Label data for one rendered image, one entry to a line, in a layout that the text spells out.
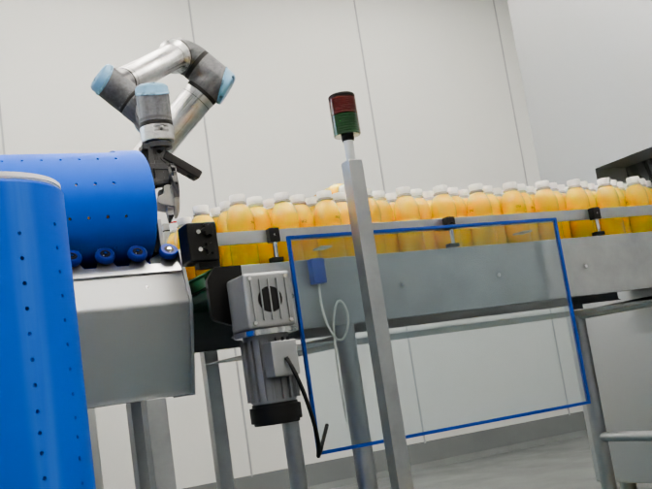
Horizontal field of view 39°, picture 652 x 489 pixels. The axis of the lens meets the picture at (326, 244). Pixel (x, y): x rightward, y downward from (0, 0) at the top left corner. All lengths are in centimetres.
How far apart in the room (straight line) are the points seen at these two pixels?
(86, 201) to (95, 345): 32
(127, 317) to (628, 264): 143
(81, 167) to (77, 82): 328
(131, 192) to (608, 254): 134
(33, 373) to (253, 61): 439
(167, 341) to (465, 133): 448
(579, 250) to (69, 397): 153
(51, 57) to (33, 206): 385
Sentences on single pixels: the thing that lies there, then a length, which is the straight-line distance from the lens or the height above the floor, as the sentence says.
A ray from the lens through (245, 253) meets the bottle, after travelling 219.
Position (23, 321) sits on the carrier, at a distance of 161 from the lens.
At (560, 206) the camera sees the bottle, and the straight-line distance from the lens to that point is 277.
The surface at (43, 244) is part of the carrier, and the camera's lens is 165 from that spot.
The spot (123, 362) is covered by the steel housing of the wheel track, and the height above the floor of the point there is 72.
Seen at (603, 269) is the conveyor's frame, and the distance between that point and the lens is 270.
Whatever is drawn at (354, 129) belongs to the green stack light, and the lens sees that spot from 214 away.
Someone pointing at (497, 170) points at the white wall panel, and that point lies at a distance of 648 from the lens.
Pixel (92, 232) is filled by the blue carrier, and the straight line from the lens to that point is 215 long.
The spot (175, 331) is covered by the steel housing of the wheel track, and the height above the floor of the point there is 77.
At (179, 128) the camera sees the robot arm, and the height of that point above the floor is 150.
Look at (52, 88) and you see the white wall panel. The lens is 541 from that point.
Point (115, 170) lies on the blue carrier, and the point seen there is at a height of 116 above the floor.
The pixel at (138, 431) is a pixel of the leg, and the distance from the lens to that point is 230.
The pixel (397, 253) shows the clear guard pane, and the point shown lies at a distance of 226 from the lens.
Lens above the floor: 61
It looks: 8 degrees up
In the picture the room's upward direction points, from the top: 9 degrees counter-clockwise
